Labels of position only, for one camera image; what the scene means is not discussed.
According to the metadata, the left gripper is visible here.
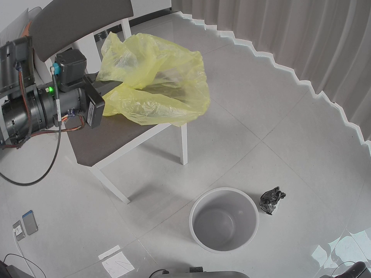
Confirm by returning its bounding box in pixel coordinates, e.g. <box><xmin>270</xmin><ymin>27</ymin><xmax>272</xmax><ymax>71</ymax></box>
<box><xmin>37</xmin><ymin>74</ymin><xmax>120</xmax><ymax>130</ymax></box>

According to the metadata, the yellow plastic bag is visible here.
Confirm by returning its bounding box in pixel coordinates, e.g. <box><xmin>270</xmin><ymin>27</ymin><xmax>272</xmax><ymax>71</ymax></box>
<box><xmin>96</xmin><ymin>31</ymin><xmax>211</xmax><ymax>127</ymax></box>

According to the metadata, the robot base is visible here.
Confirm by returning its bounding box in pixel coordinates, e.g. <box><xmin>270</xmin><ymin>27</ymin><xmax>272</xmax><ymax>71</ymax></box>
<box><xmin>174</xmin><ymin>266</ymin><xmax>247</xmax><ymax>278</ymax></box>

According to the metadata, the white trash bin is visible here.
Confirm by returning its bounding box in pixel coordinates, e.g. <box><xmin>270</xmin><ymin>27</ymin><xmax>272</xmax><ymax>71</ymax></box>
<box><xmin>189</xmin><ymin>186</ymin><xmax>260</xmax><ymax>254</ymax></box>

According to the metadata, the crumpled black plastic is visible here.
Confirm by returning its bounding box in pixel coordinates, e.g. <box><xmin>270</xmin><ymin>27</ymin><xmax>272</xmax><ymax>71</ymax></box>
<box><xmin>260</xmin><ymin>186</ymin><xmax>287</xmax><ymax>216</ymax></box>

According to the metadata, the grey and white chair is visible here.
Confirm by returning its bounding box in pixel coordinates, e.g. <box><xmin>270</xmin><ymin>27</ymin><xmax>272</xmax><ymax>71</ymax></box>
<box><xmin>29</xmin><ymin>0</ymin><xmax>189</xmax><ymax>204</ymax></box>

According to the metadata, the white curtain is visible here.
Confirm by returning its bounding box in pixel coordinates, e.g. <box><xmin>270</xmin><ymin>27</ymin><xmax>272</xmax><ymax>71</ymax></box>
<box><xmin>170</xmin><ymin>0</ymin><xmax>371</xmax><ymax>157</ymax></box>

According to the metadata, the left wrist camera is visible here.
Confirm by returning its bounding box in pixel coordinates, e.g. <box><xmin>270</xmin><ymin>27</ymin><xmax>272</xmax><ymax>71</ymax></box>
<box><xmin>50</xmin><ymin>49</ymin><xmax>88</xmax><ymax>92</ymax></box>

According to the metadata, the black cable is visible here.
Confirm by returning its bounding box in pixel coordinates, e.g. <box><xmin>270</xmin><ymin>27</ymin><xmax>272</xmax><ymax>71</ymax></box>
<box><xmin>0</xmin><ymin>96</ymin><xmax>63</xmax><ymax>186</ymax></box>

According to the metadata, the white cable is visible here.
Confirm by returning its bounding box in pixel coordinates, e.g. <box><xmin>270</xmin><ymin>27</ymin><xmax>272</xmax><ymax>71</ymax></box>
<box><xmin>13</xmin><ymin>228</ymin><xmax>31</xmax><ymax>273</ymax></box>

